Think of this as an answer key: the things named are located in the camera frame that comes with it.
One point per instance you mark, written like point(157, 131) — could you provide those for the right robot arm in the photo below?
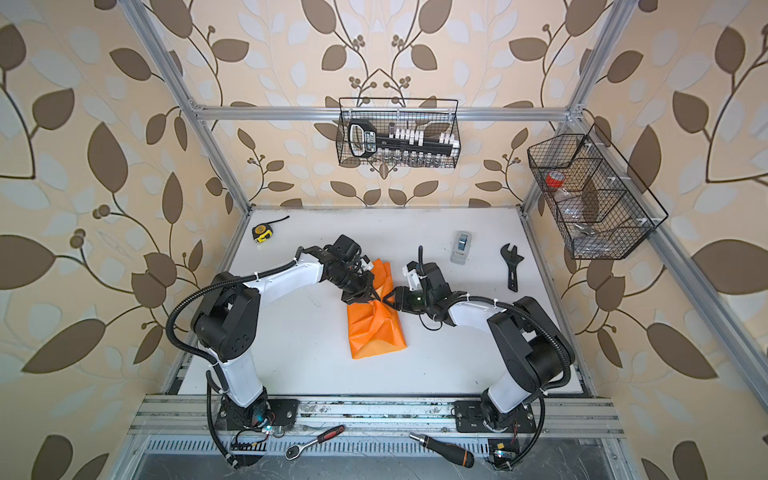
point(535, 354)

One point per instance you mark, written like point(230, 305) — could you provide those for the socket set rail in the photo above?
point(364, 141)

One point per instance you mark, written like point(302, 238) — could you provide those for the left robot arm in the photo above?
point(218, 323)

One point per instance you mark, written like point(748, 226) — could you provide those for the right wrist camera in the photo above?
point(414, 274)

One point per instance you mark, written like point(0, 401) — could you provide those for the red capped plastic bottle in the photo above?
point(555, 181)

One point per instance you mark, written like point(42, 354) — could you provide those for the back wire basket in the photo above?
point(432, 114)

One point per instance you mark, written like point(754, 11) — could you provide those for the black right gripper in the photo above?
point(401, 299)

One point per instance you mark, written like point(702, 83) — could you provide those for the black orange screwdriver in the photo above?
point(453, 453)

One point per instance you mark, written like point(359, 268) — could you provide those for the yellow tape measure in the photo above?
point(264, 231)

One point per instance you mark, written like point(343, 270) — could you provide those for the side wire basket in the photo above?
point(612, 209)

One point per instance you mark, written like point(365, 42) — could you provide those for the red handled ratchet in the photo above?
point(295, 451)

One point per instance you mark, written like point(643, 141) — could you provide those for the black adjustable wrench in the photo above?
point(512, 260)

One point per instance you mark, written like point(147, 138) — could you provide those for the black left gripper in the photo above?
point(364, 293)

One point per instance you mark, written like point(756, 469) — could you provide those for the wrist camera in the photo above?
point(345, 249)
point(414, 274)

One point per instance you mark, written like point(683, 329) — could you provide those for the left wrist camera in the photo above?
point(345, 249)

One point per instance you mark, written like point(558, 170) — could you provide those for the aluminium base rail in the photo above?
point(565, 417)

